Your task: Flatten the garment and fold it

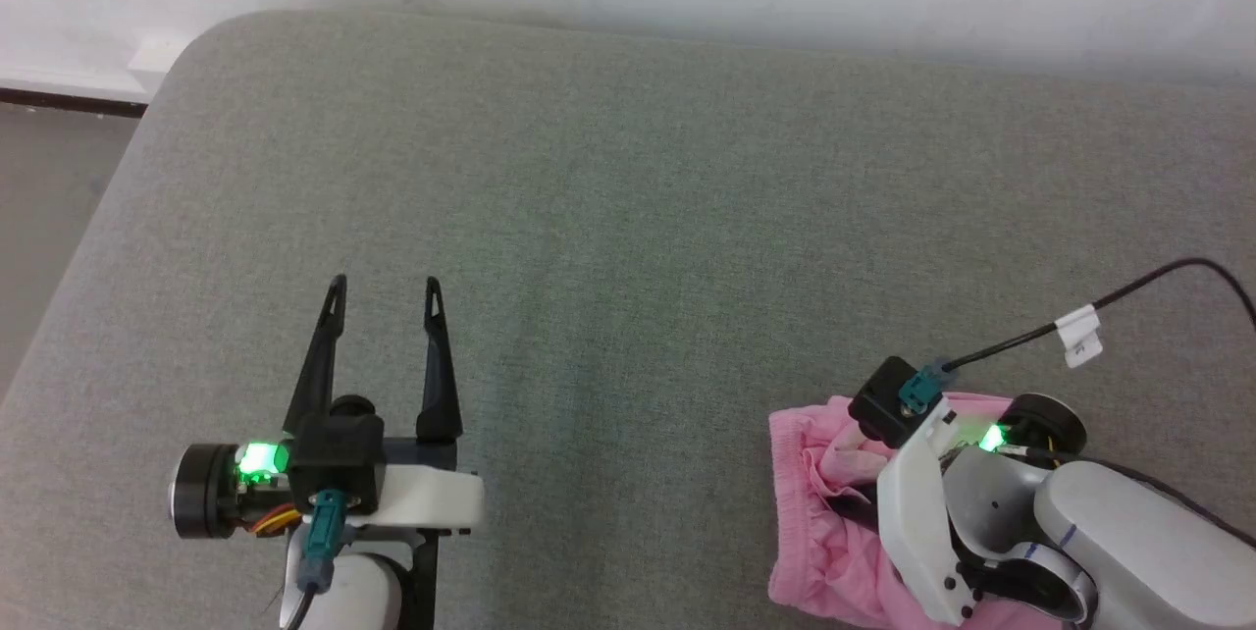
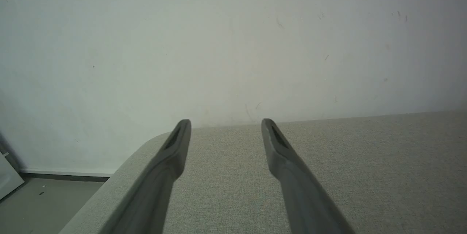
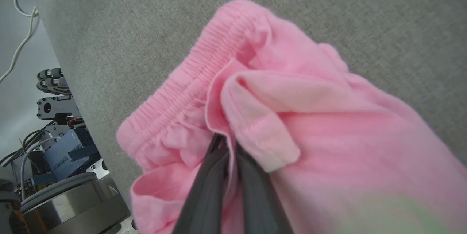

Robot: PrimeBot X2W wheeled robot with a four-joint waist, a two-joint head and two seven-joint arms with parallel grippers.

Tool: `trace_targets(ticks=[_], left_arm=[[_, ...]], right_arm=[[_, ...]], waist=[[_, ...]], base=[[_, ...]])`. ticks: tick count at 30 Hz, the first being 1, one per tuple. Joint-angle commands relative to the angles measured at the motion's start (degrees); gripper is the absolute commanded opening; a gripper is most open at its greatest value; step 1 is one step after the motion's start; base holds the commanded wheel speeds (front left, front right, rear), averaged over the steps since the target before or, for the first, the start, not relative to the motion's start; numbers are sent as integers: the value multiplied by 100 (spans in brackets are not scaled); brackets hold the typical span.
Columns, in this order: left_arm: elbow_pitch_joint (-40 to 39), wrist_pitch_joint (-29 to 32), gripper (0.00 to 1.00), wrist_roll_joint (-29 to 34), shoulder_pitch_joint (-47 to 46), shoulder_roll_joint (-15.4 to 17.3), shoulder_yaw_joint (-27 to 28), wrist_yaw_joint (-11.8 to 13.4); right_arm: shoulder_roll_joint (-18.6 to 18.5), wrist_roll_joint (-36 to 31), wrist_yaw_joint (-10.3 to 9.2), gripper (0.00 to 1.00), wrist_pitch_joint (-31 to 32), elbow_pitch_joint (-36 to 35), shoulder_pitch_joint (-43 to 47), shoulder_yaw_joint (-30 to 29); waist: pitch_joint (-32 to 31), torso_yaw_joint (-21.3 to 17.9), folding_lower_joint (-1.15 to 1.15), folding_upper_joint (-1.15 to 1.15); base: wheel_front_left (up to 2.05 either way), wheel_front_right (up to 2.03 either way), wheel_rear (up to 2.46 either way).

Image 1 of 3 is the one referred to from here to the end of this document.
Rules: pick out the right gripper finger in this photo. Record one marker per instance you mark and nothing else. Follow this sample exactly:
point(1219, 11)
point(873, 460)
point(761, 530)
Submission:
point(856, 506)

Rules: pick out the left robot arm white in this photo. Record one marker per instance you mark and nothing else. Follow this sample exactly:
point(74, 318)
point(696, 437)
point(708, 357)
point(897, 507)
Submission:
point(348, 596)

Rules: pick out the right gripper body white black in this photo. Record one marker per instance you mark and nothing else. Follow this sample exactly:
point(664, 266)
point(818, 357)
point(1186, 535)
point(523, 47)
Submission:
point(913, 512)

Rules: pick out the left black wrist camera box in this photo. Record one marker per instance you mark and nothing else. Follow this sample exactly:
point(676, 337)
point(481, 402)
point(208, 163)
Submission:
point(339, 458)

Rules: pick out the white wall skirting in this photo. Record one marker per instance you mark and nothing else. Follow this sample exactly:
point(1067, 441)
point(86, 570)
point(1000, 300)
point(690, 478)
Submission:
point(78, 71)

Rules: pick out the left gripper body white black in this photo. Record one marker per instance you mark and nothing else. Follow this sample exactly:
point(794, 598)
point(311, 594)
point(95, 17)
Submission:
point(422, 498)

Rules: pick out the pink garment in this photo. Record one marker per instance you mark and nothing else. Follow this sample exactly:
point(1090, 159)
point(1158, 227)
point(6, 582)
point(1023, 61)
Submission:
point(824, 551)

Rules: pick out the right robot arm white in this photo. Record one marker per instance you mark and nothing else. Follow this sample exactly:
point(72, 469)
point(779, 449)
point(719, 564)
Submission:
point(1148, 542)

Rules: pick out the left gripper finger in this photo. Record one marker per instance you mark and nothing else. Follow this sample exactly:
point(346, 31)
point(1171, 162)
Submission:
point(319, 355)
point(439, 375)

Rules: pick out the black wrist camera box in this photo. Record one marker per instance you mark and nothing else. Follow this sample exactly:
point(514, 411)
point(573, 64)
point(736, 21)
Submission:
point(339, 458)
point(888, 404)

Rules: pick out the grey fabric sofa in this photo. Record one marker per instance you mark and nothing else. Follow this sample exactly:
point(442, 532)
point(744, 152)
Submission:
point(638, 267)

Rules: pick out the right black wrist camera box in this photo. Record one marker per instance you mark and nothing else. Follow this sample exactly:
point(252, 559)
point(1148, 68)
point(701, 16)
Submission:
point(888, 404)

